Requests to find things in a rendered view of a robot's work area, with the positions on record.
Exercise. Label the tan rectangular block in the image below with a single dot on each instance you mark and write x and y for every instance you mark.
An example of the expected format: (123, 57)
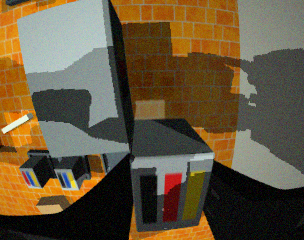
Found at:
(52, 204)

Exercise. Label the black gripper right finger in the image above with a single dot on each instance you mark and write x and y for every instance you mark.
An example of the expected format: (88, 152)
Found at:
(240, 208)

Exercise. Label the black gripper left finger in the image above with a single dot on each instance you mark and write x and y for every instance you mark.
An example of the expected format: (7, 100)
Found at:
(104, 213)

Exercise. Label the white flat bar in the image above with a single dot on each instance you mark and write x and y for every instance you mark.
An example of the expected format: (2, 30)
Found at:
(17, 122)

